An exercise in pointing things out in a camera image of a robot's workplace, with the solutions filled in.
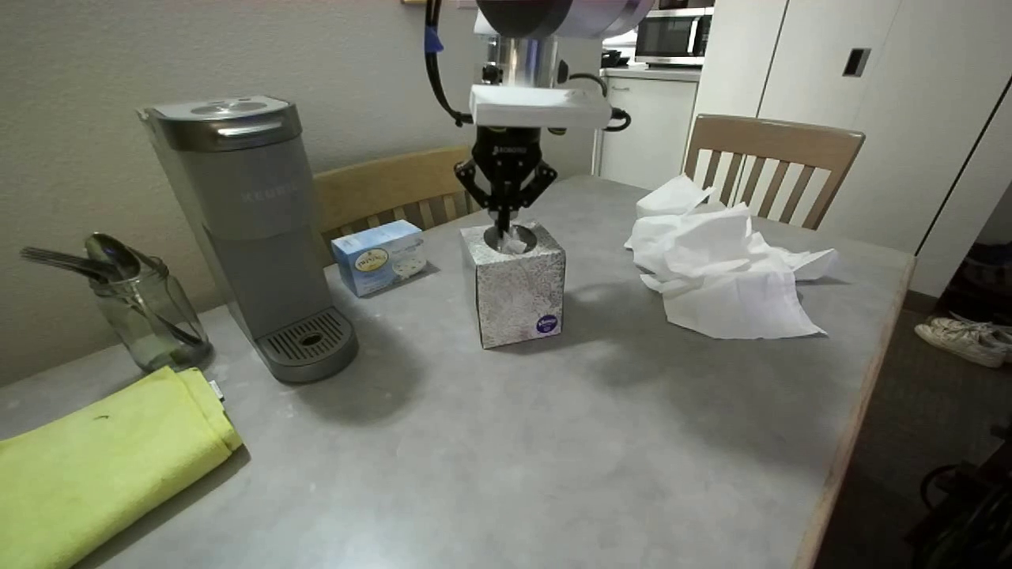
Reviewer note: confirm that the white sneaker on floor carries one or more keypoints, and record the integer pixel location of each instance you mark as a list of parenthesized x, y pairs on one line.
[(977, 343)]

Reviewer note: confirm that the wooden chair by wall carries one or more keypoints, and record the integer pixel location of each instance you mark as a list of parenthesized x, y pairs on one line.
[(415, 186)]

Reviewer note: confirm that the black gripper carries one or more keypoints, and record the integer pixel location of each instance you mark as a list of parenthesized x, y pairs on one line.
[(505, 153)]

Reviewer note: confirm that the lime green folded cloth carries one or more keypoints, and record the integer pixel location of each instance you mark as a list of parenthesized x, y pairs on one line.
[(86, 474)]

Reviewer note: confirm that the wooden slatted chair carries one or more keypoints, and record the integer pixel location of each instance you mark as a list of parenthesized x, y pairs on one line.
[(789, 173)]

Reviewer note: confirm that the white kitchen cabinet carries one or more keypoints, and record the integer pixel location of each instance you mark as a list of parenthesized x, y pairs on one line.
[(654, 146)]

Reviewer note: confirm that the clear glass pitcher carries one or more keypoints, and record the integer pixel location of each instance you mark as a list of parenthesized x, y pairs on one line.
[(139, 302)]

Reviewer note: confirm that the small blue cardboard box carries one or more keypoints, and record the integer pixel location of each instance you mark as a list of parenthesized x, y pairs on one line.
[(382, 256)]

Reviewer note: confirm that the microwave oven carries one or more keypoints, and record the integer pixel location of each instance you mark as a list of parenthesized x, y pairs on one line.
[(676, 37)]

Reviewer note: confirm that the grey single-serve coffee maker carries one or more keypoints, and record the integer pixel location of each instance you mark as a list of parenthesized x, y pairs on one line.
[(242, 179)]

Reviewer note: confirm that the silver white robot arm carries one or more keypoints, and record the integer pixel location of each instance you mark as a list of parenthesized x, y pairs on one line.
[(529, 90)]

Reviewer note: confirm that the pile of white tissues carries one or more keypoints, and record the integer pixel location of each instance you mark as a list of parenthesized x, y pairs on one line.
[(717, 272)]

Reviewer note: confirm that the grey cube tissue box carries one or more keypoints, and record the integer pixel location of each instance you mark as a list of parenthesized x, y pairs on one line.
[(515, 295)]

